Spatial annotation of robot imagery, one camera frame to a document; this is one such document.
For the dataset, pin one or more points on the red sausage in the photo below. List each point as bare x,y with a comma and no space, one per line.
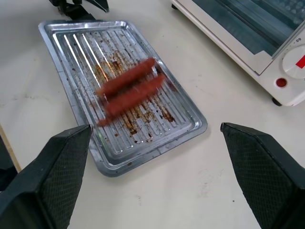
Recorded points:
133,96
129,75

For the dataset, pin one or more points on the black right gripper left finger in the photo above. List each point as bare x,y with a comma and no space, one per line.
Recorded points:
40,186

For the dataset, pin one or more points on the glass toaster oven door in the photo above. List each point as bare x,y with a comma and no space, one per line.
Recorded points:
240,31

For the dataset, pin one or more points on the red indicator light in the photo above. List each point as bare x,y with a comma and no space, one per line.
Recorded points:
281,82

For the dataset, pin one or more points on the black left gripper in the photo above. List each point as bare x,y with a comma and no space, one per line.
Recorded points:
59,3

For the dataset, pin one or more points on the ribbed silver baking tray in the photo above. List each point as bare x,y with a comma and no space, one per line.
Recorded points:
152,136

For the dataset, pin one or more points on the white toaster oven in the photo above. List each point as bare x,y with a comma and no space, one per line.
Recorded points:
262,78

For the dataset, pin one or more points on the black oven foot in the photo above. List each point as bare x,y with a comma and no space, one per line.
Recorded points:
277,101
174,6

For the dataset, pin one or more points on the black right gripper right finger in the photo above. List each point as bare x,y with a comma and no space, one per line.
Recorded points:
269,176

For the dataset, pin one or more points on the white timer knob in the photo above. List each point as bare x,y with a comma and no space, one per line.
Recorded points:
294,62

